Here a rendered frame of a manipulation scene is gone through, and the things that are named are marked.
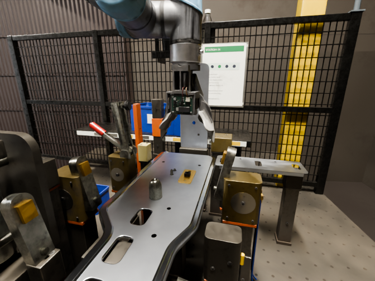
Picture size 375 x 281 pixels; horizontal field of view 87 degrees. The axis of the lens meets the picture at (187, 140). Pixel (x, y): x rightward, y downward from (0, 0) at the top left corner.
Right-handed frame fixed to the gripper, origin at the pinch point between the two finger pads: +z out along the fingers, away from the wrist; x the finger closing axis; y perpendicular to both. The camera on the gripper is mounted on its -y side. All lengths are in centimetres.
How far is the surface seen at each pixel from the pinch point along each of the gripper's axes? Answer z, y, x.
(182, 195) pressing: 11.1, 10.6, 1.4
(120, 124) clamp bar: -4.1, 1.8, -19.6
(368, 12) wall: -87, -227, 142
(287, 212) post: 27.6, -13.1, 32.8
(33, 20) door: -85, -164, -230
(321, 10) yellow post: -46, -58, 46
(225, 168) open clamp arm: 4.0, 7.5, 11.2
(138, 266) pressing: 11.0, 31.5, 0.1
